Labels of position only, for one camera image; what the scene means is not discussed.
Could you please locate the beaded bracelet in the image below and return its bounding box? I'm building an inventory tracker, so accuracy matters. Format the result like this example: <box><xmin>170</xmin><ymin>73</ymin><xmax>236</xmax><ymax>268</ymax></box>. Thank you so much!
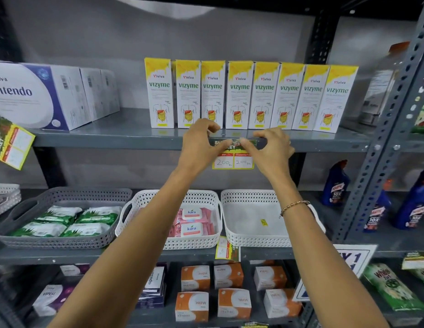
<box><xmin>279</xmin><ymin>200</ymin><xmax>311</xmax><ymax>218</ymax></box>

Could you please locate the stack of dark blue boxes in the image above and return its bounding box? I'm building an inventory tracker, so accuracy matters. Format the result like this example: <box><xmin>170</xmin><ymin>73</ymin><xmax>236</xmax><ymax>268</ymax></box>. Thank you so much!
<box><xmin>136</xmin><ymin>264</ymin><xmax>167</xmax><ymax>309</ymax></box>

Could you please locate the large white purple box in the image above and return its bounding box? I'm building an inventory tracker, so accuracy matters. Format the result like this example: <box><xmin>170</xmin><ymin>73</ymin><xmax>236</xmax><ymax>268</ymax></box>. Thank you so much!
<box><xmin>0</xmin><ymin>61</ymin><xmax>93</xmax><ymax>131</ymax></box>

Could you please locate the person's left forearm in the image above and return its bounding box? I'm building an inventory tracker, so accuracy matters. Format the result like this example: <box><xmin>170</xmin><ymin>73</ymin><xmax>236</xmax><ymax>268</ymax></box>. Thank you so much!
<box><xmin>48</xmin><ymin>167</ymin><xmax>201</xmax><ymax>328</ymax></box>

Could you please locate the grey metal shelf rack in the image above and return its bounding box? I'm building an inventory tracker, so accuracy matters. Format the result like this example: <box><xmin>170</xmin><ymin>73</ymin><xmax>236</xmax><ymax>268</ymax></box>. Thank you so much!
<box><xmin>0</xmin><ymin>0</ymin><xmax>424</xmax><ymax>328</ymax></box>
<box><xmin>333</xmin><ymin>0</ymin><xmax>424</xmax><ymax>328</ymax></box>

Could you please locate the person's right hand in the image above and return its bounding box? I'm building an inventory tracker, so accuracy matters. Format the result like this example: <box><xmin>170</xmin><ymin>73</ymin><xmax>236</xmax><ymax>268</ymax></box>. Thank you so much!
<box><xmin>239</xmin><ymin>127</ymin><xmax>296</xmax><ymax>183</ymax></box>

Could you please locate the group of orange white boxes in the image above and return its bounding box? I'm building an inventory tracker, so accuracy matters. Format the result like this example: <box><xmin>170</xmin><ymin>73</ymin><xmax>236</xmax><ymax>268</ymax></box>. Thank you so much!
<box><xmin>175</xmin><ymin>259</ymin><xmax>303</xmax><ymax>323</ymax></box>

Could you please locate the grey perforated plastic basket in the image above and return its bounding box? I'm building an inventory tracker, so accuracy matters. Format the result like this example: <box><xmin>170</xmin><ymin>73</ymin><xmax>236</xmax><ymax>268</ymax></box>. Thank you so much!
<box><xmin>0</xmin><ymin>187</ymin><xmax>133</xmax><ymax>250</ymax></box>
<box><xmin>0</xmin><ymin>183</ymin><xmax>22</xmax><ymax>220</ymax></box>

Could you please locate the white perforated plastic basket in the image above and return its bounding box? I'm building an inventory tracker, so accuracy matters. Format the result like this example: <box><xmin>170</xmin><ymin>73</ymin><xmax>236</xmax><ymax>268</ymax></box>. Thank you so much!
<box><xmin>115</xmin><ymin>189</ymin><xmax>224</xmax><ymax>251</ymax></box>
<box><xmin>220</xmin><ymin>189</ymin><xmax>326</xmax><ymax>248</ymax></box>

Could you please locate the clear bottle with orange cap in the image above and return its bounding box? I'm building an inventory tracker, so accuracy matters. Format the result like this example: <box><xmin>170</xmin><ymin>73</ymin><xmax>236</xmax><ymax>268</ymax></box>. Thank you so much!
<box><xmin>360</xmin><ymin>41</ymin><xmax>411</xmax><ymax>126</ymax></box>

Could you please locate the green white wipes packet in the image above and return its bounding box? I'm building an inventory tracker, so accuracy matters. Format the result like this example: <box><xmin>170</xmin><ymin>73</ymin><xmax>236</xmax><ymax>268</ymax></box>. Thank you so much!
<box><xmin>59</xmin><ymin>222</ymin><xmax>111</xmax><ymax>238</ymax></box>
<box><xmin>37</xmin><ymin>205</ymin><xmax>83</xmax><ymax>225</ymax></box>
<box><xmin>76</xmin><ymin>206</ymin><xmax>122</xmax><ymax>225</ymax></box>
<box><xmin>8</xmin><ymin>221</ymin><xmax>67</xmax><ymax>238</ymax></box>

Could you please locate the white sign with blue print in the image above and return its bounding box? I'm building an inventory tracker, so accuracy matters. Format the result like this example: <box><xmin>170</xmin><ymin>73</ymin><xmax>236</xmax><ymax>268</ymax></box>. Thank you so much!
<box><xmin>292</xmin><ymin>244</ymin><xmax>378</xmax><ymax>302</ymax></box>

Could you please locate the person's left hand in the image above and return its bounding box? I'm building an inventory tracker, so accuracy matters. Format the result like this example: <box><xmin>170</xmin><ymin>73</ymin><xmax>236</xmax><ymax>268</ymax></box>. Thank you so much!
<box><xmin>177</xmin><ymin>118</ymin><xmax>233</xmax><ymax>177</ymax></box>

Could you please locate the blue cleaner bottle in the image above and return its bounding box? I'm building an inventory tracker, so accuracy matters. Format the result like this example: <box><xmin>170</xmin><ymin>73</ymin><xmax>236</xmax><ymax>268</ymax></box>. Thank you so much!
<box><xmin>364</xmin><ymin>179</ymin><xmax>394</xmax><ymax>233</ymax></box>
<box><xmin>321</xmin><ymin>160</ymin><xmax>351</xmax><ymax>206</ymax></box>
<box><xmin>393</xmin><ymin>166</ymin><xmax>424</xmax><ymax>231</ymax></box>

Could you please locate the pink wipes packet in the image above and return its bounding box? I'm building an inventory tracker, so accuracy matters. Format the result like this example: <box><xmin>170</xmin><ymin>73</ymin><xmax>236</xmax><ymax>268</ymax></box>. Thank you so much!
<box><xmin>168</xmin><ymin>221</ymin><xmax>216</xmax><ymax>238</ymax></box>
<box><xmin>176</xmin><ymin>207</ymin><xmax>213</xmax><ymax>224</ymax></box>

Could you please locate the row of white yellow cartons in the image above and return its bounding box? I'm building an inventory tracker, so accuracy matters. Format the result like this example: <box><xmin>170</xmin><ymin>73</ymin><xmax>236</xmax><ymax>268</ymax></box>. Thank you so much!
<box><xmin>144</xmin><ymin>57</ymin><xmax>359</xmax><ymax>134</ymax></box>

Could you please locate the person's right forearm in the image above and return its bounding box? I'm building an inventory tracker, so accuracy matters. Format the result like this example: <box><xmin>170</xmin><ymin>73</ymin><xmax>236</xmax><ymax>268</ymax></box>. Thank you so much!
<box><xmin>267</xmin><ymin>177</ymin><xmax>390</xmax><ymax>328</ymax></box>

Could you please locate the green wipes pouch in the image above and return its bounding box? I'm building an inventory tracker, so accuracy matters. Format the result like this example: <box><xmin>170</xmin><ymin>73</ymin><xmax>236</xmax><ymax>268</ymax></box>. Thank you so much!
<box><xmin>363</xmin><ymin>263</ymin><xmax>424</xmax><ymax>312</ymax></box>
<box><xmin>408</xmin><ymin>268</ymin><xmax>424</xmax><ymax>291</ymax></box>

